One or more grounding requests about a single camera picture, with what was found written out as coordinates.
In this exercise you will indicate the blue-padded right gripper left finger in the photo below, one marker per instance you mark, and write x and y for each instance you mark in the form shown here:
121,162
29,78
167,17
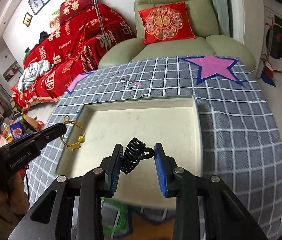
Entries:
99,182

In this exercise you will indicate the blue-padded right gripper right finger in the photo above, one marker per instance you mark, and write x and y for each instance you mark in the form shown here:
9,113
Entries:
177,182

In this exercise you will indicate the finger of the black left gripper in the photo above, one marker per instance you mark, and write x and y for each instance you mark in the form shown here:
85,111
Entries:
40,139

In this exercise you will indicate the black claw hair clip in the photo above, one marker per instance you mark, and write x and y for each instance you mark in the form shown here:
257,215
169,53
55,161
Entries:
135,151

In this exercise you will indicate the cream jewelry tray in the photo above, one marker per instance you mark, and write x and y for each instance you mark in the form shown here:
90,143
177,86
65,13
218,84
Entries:
173,122

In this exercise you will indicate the person's left hand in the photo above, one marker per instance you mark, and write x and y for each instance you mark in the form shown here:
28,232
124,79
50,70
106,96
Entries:
13,206

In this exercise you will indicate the blue snack box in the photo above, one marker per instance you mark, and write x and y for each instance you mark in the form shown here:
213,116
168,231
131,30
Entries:
17,130

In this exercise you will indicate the grey white knotted cloth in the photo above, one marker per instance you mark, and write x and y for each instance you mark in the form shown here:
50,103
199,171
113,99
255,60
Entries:
31,73

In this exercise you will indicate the grey checked tablecloth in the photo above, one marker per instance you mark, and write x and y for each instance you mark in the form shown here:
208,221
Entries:
241,141

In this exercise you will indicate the red wedding bedspread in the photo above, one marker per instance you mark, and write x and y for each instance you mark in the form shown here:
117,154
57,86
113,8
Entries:
76,47

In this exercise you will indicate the small framed picture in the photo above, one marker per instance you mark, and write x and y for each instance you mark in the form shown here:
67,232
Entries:
27,19

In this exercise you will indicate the dark red pillow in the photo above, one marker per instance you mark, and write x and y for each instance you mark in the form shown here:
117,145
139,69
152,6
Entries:
71,8

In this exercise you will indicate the green armchair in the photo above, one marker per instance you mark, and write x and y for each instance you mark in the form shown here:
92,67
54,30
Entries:
207,42

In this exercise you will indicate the red embroidered cushion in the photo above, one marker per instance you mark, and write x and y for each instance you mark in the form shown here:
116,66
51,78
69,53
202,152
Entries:
167,22

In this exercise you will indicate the white washing machine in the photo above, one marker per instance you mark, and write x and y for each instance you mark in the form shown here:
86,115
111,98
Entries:
272,46

